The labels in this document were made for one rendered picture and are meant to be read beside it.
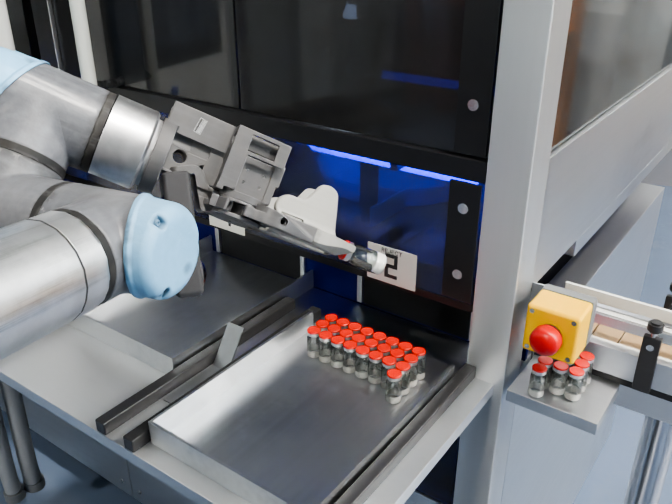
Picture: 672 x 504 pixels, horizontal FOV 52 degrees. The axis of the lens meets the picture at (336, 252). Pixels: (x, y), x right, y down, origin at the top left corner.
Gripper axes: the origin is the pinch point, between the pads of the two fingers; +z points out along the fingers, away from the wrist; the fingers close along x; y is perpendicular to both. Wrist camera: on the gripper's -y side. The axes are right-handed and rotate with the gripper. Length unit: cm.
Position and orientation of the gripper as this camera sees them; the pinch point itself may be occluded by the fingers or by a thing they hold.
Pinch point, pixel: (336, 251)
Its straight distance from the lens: 69.2
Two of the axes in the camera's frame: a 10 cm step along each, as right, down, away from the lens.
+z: 8.8, 3.5, 3.1
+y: 3.4, -9.4, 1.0
